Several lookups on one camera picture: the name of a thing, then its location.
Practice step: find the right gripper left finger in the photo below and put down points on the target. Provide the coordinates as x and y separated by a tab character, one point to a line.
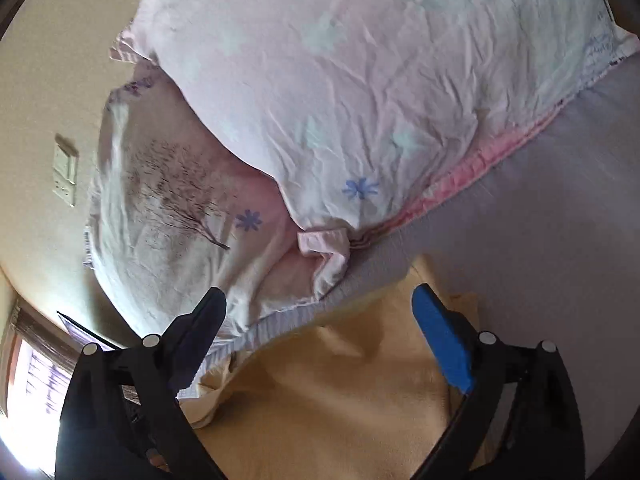
121	418

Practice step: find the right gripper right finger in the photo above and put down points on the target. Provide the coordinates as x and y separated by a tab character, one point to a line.
542	437

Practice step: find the tan fleece garment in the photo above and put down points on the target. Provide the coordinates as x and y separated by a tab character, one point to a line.
355	394

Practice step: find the bright window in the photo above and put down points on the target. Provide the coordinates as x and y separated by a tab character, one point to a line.
37	361

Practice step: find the lavender bed sheet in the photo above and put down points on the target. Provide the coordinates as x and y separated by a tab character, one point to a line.
548	241

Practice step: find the white tree-print pillow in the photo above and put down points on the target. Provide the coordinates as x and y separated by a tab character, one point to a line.
173	214

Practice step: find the pink floral pillow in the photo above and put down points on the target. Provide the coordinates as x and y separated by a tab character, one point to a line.
369	112

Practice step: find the wall light switch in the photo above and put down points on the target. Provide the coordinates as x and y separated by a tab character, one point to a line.
64	170

